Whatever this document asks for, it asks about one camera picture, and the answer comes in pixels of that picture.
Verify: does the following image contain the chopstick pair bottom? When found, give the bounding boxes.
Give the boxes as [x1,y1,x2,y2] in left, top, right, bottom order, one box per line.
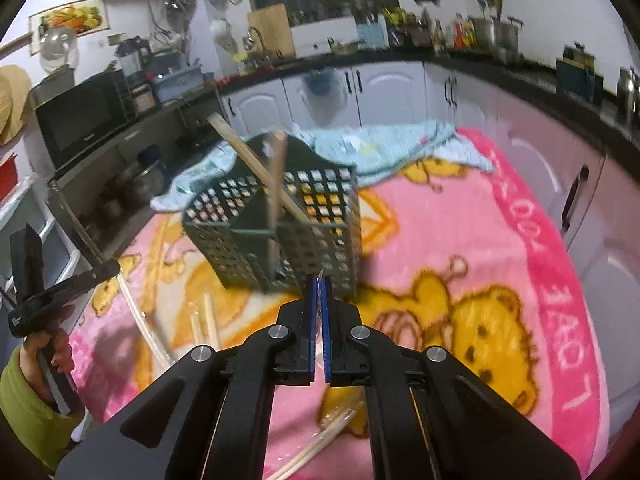
[268,396,364,480]

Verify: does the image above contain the dark green utensil basket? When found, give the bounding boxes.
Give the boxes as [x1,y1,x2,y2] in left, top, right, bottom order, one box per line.
[182,138,361,299]

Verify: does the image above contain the chopstick pair long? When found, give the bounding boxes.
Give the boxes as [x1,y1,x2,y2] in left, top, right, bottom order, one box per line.
[267,131,286,281]

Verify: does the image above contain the chopstick pair crossing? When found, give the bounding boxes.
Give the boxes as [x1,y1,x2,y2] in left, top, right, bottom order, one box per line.
[116,271,175,370]

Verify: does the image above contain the person's left hand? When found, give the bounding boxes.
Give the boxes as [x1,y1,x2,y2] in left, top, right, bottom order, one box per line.
[18,309,76,403]

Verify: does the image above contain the pink cartoon bear blanket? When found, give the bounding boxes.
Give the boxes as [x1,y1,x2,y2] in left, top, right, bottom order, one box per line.
[67,127,612,480]

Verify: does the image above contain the black microwave oven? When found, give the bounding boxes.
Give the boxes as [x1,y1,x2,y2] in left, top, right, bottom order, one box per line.
[35,70,137,170]

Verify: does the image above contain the blue plastic storage box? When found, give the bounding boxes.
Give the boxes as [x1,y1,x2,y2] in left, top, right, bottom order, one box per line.
[152,66,204,104]

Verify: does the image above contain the light blue cloth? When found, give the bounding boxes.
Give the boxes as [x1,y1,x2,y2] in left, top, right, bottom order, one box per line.
[150,119,494,212]

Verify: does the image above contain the blender jug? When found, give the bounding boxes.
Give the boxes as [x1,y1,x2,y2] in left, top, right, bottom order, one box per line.
[115,36,151,78]

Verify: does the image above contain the wooden cutting board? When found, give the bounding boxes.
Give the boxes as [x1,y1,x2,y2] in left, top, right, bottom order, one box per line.
[247,3,295,58]

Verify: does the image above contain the steel cooking pot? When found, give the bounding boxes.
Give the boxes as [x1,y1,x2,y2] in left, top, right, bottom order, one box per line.
[470,16,524,64]

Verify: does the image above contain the blue knife block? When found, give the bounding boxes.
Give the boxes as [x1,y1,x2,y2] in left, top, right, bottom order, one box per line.
[356,18,387,50]

